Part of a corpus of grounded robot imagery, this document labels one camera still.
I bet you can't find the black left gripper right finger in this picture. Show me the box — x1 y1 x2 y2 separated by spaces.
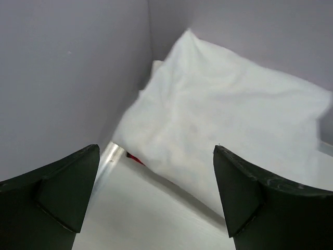
213 146 332 249

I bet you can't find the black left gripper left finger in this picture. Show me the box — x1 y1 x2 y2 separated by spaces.
1 144 100 250

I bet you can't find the white SpongeBob print t-shirt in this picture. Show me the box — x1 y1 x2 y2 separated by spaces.
112 30 332 215

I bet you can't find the red Coca-Cola folded t-shirt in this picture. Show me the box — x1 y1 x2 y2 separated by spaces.
126 152 145 166

